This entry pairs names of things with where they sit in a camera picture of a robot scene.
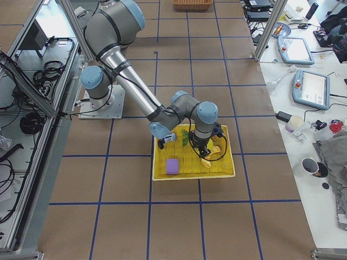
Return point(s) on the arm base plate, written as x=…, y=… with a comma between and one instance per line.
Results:
x=109, y=107

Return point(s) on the white mug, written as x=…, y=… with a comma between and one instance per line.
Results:
x=309, y=166

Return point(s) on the black power adapter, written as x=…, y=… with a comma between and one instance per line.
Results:
x=282, y=116

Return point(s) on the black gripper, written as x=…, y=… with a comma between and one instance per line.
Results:
x=199, y=142

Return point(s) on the blue bowl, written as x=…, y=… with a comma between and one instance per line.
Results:
x=281, y=29

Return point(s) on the brown wicker basket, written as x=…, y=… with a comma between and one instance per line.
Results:
x=192, y=5

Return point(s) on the yellow tape roll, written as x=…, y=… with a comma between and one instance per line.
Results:
x=218, y=145

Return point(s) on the toy banana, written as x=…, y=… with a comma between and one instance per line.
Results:
x=206, y=161

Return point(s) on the small labelled jar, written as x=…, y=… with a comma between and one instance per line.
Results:
x=168, y=138

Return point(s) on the lower teach pendant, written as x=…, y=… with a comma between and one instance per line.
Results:
x=311, y=89

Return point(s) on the purple block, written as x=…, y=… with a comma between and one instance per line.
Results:
x=171, y=166

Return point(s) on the aluminium frame post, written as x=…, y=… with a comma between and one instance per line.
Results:
x=274, y=17

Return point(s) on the grey cloth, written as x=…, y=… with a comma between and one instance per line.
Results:
x=332, y=154

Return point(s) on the teach pendant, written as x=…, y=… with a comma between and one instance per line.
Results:
x=311, y=89
x=294, y=51

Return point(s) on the upper teach pendant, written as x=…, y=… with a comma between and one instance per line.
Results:
x=294, y=51

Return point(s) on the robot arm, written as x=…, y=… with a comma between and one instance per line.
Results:
x=105, y=34

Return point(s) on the lavender cup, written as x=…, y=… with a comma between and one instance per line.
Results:
x=294, y=123

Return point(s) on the toy carrot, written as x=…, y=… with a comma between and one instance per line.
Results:
x=187, y=138

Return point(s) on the yellow wicker basket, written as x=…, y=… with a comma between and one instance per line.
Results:
x=190, y=165

